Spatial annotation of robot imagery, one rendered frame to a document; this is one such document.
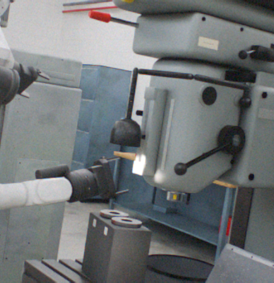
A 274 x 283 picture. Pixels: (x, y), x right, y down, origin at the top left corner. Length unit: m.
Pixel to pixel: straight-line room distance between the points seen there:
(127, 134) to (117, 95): 7.55
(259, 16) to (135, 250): 0.74
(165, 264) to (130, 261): 2.06
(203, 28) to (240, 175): 0.38
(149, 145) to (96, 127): 7.34
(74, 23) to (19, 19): 0.97
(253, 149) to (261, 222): 0.37
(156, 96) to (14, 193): 0.47
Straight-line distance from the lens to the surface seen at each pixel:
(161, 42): 1.45
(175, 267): 3.85
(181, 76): 1.32
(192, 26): 1.38
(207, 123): 1.45
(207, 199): 7.66
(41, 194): 1.64
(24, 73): 2.19
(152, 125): 1.44
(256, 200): 1.85
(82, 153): 8.86
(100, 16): 1.48
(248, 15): 1.47
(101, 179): 1.80
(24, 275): 2.00
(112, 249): 1.75
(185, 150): 1.42
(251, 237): 1.87
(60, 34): 11.47
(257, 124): 1.53
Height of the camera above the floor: 1.50
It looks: 3 degrees down
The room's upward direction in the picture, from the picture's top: 9 degrees clockwise
